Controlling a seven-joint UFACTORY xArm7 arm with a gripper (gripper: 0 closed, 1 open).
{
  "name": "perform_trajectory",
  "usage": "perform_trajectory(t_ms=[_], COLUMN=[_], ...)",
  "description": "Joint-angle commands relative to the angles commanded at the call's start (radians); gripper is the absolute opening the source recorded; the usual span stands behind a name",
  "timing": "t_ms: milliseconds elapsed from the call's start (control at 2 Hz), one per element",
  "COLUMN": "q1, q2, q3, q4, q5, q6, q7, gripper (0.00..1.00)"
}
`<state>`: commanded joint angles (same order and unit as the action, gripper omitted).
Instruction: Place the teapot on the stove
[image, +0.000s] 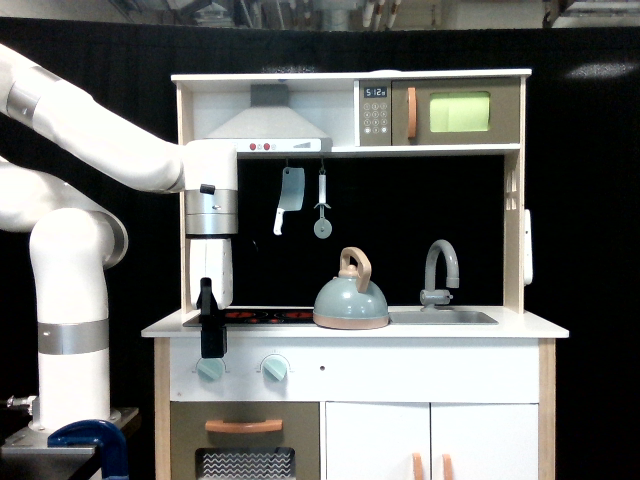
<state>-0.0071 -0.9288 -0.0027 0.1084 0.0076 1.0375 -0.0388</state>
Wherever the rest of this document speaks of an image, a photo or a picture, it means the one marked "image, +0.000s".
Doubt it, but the white wooden toy kitchen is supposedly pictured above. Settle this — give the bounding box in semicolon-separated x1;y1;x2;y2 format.
143;69;568;479

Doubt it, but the toy cleaver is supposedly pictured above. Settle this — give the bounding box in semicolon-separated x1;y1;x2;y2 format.
273;167;305;236

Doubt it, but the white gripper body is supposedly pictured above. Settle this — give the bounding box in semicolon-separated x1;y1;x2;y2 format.
189;238;233;310

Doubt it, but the right mint stove knob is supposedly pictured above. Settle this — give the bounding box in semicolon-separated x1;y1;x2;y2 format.
260;354;289;383

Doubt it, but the left mint stove knob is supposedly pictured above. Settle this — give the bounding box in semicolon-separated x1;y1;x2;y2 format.
196;358;226;383

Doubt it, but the right white cabinet door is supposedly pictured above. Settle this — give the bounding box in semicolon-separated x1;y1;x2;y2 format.
431;404;538;479

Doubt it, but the black toy stove top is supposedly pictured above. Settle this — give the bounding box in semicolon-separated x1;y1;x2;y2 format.
222;307;314;327

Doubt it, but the grey-blue toy teapot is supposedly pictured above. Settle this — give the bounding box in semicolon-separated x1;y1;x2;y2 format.
313;247;389;330

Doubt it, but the grey toy faucet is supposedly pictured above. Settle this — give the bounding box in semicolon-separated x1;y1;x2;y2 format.
419;239;460;312

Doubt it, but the grey toy sink basin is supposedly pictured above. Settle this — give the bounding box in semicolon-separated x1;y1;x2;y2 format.
389;309;498;326

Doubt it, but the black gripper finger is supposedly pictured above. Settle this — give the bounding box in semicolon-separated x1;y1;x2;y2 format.
196;277;227;359

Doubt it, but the toy oven door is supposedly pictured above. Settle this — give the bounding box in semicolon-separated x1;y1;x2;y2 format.
170;402;321;479

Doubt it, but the left white cabinet door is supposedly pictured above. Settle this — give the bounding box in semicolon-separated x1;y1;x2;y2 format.
325;402;431;479

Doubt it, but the blue clamp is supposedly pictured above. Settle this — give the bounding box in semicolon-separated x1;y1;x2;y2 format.
47;420;130;480

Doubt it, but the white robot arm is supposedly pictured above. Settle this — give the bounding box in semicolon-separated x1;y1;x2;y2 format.
1;48;238;431

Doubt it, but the white cabinet door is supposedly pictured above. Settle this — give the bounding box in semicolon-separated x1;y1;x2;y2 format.
431;404;538;479
325;402;431;479

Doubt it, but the toy microwave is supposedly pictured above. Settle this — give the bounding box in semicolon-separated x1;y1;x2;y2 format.
357;78;521;146

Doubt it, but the toy pizza cutter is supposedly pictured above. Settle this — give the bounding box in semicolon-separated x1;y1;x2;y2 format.
314;169;332;239

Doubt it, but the mint stove knob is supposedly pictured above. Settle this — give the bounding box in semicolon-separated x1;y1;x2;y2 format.
196;358;226;383
260;354;289;383

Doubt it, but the white side hook holder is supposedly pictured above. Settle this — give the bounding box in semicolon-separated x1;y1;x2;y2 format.
523;209;534;286

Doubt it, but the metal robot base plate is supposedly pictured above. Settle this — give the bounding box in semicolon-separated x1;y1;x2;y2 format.
1;396;140;456

